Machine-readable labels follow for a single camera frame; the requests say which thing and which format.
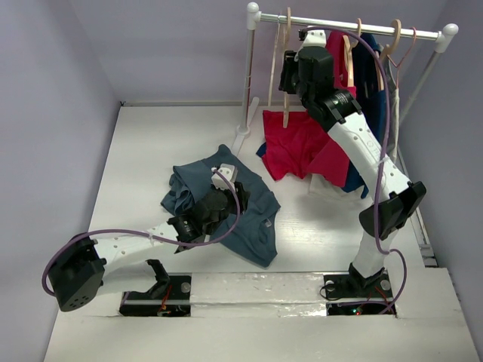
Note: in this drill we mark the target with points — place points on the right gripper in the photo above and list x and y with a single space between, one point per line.
287 75

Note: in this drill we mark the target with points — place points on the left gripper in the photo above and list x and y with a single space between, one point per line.
224 191

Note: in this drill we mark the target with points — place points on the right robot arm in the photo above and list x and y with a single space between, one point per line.
395 196

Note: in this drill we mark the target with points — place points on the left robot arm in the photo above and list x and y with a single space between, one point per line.
76 273

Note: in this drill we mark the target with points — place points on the thin beige plastic hanger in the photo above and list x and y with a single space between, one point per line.
273 64

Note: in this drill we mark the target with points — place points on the wooden hanger holding red shirt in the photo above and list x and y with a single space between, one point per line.
348 46

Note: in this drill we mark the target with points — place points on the red t-shirt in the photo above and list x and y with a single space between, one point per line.
299 143

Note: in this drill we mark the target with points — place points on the light grey t-shirt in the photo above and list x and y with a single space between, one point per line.
394 94

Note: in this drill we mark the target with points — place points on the navy blue t-shirt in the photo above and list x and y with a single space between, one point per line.
303 147

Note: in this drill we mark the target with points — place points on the white clothes rack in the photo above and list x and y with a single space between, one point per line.
254 16

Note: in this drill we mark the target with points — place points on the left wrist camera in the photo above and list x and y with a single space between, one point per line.
223 176

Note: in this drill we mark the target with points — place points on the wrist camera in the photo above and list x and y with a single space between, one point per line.
311 37
223 176

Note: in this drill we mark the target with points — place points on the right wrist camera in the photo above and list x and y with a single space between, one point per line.
311 37

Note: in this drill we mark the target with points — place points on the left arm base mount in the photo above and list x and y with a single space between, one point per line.
168 297

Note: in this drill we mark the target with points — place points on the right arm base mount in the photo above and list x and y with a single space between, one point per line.
349 293

